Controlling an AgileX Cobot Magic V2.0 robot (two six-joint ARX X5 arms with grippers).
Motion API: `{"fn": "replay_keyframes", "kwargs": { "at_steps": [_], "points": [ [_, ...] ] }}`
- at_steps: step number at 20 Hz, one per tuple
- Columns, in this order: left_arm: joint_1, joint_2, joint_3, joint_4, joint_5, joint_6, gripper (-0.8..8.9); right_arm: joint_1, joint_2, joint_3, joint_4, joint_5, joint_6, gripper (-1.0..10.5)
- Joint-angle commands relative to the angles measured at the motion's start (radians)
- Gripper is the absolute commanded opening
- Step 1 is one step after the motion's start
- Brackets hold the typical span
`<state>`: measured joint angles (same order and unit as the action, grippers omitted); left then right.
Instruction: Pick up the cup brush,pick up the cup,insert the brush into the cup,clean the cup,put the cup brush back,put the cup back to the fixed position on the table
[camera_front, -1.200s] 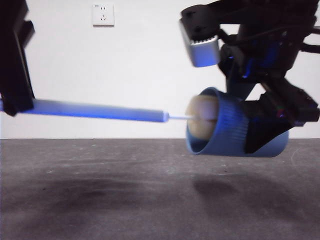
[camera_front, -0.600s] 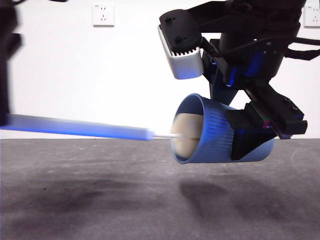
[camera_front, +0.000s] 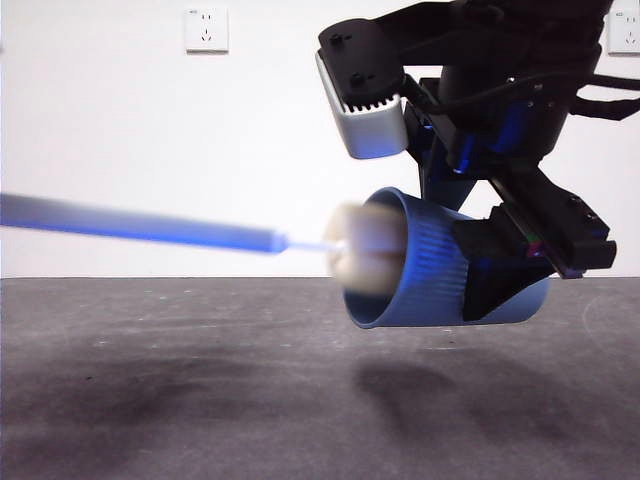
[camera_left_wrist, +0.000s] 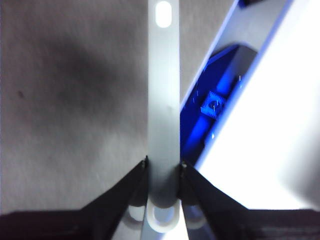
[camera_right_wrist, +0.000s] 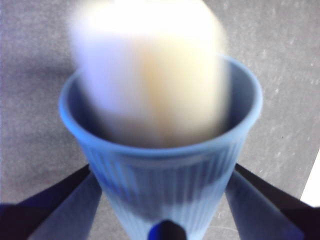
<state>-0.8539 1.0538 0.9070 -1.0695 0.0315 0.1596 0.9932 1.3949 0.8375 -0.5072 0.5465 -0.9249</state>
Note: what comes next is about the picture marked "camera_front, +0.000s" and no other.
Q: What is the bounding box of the right wrist pale grey camera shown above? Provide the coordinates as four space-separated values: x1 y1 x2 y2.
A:
314 17 409 162

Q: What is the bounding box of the white wall socket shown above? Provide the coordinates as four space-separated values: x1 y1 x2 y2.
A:
185 7 230 55
604 10 640 56

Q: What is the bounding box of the grey-handled sponge cup brush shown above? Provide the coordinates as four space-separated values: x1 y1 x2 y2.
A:
0 192 407 297

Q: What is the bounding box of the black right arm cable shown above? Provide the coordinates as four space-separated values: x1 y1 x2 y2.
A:
407 69 640 122

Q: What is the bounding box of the blue ribbed plastic cup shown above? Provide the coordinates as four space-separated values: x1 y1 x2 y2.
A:
342 186 552 331

